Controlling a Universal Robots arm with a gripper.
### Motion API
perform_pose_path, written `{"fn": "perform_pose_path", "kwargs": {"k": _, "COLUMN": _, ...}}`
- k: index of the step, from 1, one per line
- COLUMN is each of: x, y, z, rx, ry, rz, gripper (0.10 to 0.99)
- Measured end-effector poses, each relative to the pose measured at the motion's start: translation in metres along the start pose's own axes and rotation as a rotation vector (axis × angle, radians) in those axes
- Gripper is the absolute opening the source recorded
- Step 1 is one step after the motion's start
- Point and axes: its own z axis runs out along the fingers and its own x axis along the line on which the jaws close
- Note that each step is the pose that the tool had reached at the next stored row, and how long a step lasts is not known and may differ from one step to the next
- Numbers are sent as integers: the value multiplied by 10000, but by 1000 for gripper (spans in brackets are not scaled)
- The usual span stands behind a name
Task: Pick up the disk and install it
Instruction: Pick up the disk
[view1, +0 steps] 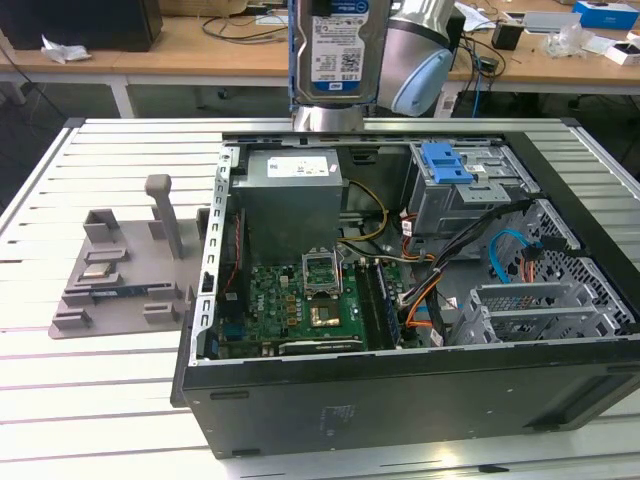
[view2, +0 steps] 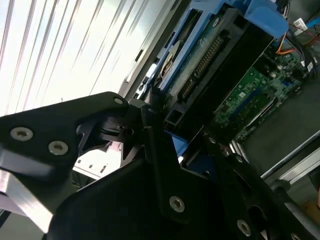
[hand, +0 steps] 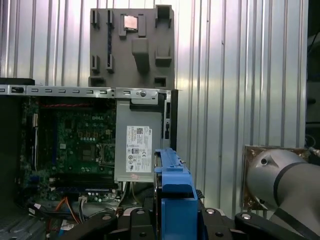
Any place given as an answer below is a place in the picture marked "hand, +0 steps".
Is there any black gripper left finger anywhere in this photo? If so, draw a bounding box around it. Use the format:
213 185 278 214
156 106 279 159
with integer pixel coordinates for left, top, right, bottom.
57 206 161 240

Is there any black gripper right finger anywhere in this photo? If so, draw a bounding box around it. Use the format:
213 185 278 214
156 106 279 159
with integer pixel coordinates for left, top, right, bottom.
197 206 313 240

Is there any hard disk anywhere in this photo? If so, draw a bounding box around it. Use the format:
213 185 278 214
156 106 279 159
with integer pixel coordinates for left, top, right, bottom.
152 147 204 240

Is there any black RAM slot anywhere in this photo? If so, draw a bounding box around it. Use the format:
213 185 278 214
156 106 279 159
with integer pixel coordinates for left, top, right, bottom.
55 182 117 191
55 174 116 182

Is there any silver power supply box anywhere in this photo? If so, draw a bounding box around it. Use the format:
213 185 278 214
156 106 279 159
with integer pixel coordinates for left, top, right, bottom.
113 98 165 183

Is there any green motherboard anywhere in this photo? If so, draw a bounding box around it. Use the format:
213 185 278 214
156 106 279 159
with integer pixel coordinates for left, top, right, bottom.
21 97 118 202

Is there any black expansion slot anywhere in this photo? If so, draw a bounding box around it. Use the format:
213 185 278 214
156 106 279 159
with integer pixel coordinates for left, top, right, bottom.
30 112 40 173

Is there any open PC case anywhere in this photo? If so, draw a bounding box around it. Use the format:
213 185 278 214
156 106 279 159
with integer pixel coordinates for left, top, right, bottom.
0 77 180 240

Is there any grey parts rack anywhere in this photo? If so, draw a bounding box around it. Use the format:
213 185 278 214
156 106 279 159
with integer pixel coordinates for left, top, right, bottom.
88 4 176 90

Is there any RAM stick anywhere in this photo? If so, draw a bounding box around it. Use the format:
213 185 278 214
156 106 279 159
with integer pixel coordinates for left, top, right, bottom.
107 22 113 59

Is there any silver CPU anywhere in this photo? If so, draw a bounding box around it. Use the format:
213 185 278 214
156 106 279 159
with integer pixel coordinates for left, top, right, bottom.
123 14 140 31

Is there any orange wire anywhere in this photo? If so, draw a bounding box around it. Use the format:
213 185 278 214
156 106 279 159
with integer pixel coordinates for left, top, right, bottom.
55 196 84 225

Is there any red black twisted wire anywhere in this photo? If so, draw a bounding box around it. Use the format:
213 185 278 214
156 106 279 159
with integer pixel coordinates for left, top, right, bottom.
40 102 116 109

